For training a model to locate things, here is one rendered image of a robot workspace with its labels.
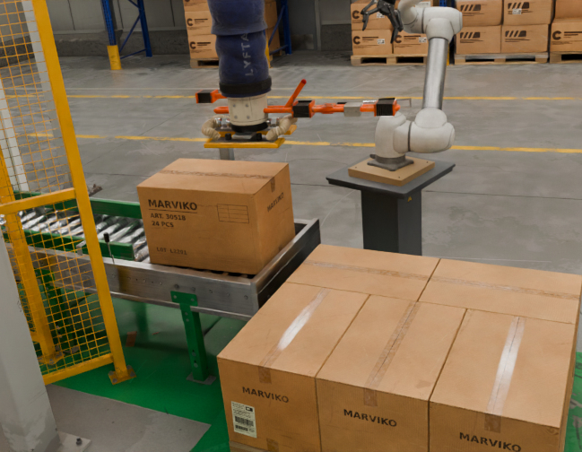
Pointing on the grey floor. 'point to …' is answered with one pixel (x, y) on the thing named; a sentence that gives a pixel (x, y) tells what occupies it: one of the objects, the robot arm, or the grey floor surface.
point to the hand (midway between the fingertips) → (378, 33)
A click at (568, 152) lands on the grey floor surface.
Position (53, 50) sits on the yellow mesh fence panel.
